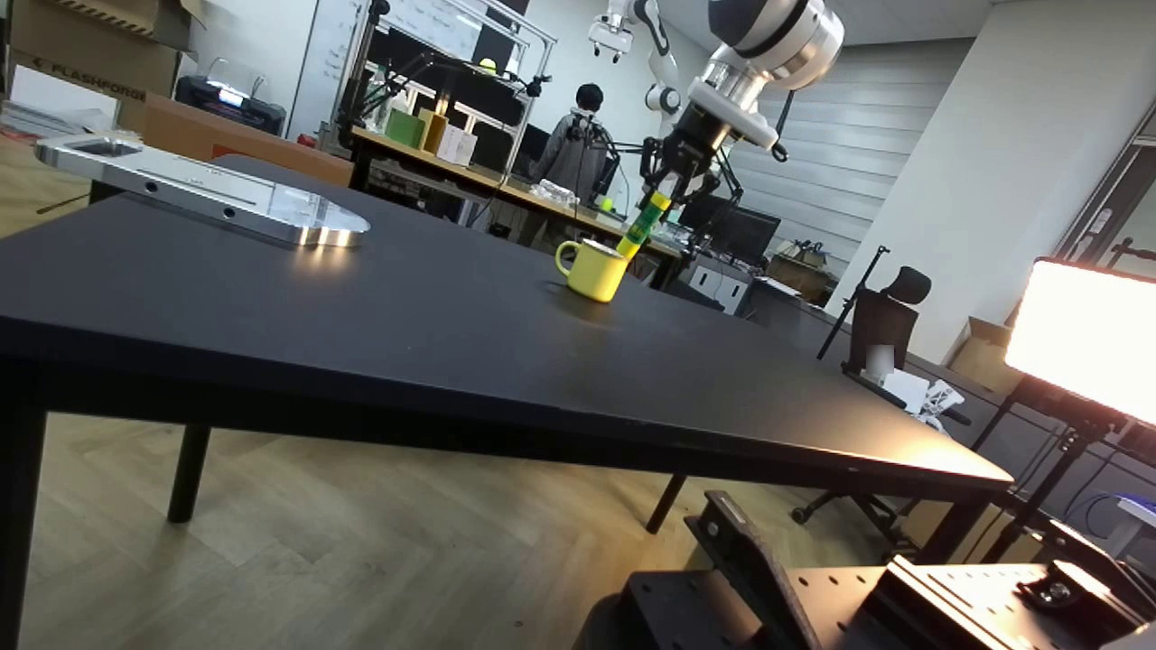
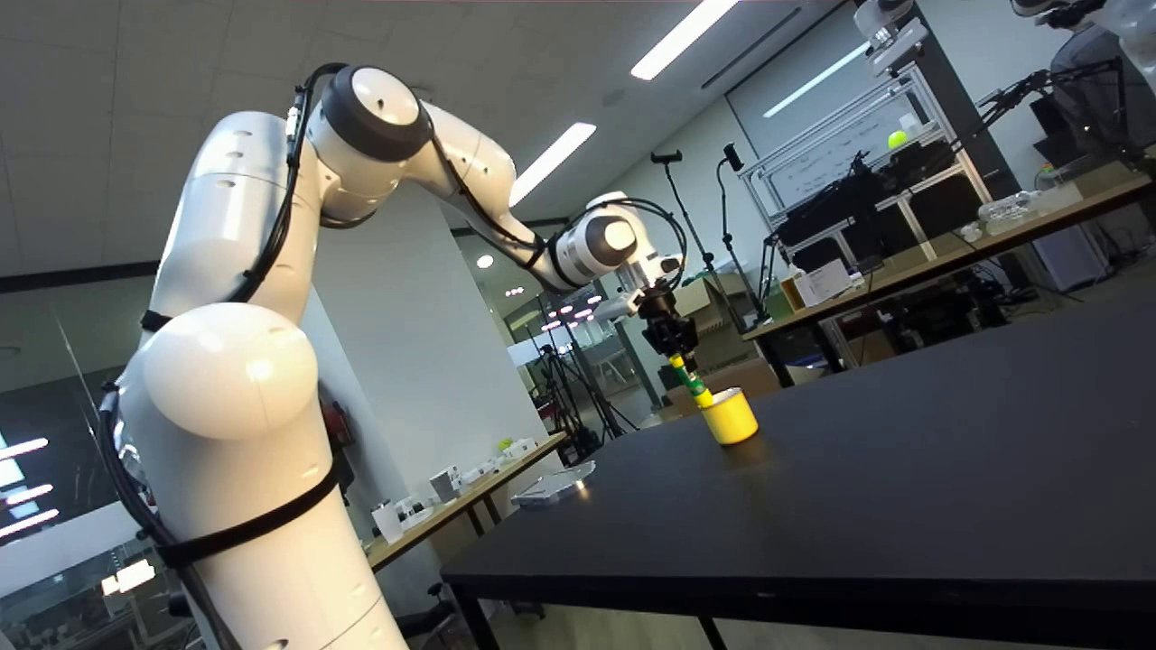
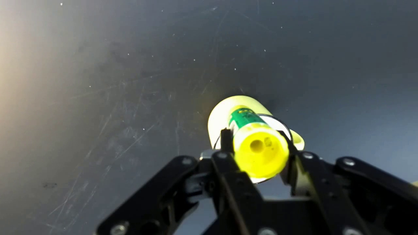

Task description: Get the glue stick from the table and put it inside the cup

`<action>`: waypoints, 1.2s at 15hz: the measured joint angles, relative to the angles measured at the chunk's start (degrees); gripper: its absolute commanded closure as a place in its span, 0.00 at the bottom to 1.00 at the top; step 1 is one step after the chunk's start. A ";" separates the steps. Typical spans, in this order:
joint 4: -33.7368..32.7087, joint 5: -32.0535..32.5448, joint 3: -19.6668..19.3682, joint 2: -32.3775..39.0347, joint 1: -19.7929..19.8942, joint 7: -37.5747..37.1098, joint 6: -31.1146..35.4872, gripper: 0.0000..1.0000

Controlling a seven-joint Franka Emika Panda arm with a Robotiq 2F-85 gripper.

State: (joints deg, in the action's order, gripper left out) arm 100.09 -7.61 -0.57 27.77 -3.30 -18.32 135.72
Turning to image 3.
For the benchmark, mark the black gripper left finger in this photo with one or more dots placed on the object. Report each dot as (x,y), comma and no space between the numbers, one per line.
(204,191)

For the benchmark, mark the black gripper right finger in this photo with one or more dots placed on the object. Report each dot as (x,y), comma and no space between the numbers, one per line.
(348,196)

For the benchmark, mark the yellow green glue stick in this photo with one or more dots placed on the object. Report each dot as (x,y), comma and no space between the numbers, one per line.
(259,145)

